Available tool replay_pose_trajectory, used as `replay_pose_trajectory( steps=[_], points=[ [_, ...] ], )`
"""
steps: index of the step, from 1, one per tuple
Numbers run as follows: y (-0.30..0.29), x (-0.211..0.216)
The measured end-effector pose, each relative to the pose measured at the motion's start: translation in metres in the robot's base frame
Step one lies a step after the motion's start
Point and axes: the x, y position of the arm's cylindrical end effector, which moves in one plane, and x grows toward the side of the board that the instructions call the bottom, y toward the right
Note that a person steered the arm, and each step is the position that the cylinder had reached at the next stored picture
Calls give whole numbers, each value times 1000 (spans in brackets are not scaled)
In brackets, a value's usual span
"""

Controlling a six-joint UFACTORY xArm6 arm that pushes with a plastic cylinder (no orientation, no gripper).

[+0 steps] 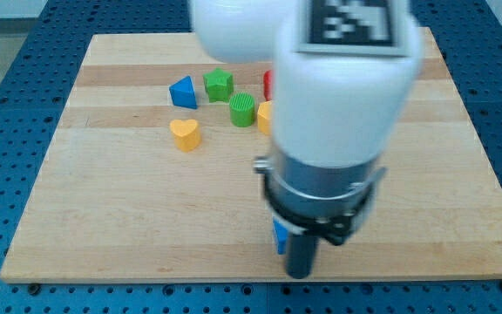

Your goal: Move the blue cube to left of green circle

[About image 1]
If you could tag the blue cube block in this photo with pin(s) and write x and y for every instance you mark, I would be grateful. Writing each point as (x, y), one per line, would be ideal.
(281, 236)

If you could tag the green cylinder block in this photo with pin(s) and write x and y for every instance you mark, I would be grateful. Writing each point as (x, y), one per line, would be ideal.
(241, 107)

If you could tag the yellow heart block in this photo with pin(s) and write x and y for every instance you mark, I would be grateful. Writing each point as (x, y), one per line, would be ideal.
(186, 134)

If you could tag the green star block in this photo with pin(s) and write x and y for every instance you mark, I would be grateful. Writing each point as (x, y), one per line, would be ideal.
(219, 85)

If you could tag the red block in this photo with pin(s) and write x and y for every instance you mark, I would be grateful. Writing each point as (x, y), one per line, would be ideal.
(267, 85)

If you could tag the silver black tool clamp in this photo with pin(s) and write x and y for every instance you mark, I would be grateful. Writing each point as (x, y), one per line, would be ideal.
(328, 202)

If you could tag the blue triangle block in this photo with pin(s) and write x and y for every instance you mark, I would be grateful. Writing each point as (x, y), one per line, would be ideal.
(183, 94)

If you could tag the wooden board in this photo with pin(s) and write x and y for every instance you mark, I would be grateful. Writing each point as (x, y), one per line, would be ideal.
(115, 201)

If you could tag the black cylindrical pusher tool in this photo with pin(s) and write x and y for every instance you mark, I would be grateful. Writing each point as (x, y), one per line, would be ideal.
(300, 255)

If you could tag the black white fiducial marker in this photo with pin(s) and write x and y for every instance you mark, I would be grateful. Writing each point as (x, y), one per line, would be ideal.
(353, 27)

